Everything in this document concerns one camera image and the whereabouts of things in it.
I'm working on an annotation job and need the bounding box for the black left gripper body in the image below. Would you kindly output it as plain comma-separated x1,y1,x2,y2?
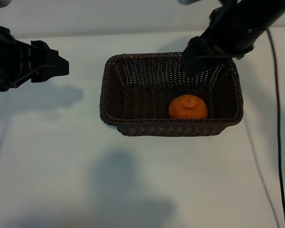
0,25,33,93

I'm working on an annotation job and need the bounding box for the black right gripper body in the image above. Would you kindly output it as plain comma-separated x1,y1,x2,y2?
208,6,255,60

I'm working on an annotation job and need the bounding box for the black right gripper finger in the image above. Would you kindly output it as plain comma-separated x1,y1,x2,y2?
182,35,217,59
184,56,229,77

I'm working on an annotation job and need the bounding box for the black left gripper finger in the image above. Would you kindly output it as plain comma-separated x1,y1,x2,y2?
30,40,60,64
31,56,70,84

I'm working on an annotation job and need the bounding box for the orange fruit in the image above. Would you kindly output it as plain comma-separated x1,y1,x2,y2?
168,94,209,120

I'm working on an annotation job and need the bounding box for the dark brown wicker basket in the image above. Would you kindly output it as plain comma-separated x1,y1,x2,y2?
99,52,245,138

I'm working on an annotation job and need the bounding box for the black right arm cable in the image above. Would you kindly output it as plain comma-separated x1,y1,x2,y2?
266,28,285,228

